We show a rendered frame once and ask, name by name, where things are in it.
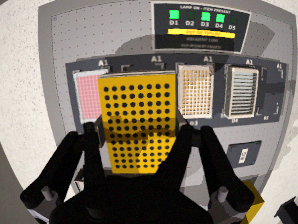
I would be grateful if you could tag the yellow tip rack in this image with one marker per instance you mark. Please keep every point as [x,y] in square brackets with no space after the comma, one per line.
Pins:
[138,111]

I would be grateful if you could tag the yellow waste bin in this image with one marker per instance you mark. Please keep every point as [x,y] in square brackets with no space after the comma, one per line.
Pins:
[256,204]

